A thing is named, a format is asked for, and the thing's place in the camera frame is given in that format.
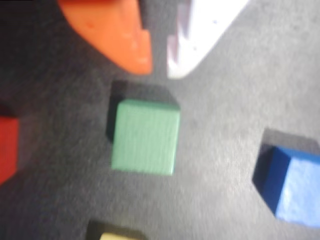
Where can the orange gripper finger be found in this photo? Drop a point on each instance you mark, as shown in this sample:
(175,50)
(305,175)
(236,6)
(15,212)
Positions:
(107,30)

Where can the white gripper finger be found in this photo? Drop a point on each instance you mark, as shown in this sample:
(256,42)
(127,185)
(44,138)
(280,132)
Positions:
(205,30)

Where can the green wooden cube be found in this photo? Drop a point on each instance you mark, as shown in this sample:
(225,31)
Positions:
(146,140)

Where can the red wooden cube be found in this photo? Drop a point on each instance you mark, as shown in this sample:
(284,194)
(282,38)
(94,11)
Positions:
(7,150)

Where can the blue wooden cube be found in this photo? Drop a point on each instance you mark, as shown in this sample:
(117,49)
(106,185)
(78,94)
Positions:
(300,190)

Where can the yellow wooden cube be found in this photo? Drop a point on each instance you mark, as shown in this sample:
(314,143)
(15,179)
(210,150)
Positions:
(112,237)

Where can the black felt mat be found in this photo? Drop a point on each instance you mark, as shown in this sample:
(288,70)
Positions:
(212,125)

